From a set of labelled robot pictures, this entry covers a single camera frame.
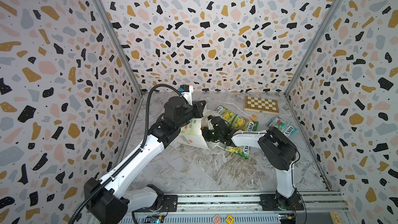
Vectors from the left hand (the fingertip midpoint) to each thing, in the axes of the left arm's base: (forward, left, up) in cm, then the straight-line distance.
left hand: (207, 99), depth 68 cm
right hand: (-1, +8, -28) cm, 29 cm away
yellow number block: (-41, -9, -35) cm, 54 cm away
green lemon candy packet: (+9, -25, -35) cm, 44 cm away
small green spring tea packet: (+18, -14, -35) cm, 42 cm away
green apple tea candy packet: (-9, -21, -35) cm, 42 cm away
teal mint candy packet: (+5, -51, -33) cm, 61 cm away
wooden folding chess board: (+27, -36, -35) cm, 57 cm away
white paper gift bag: (-6, +8, -18) cm, 21 cm away
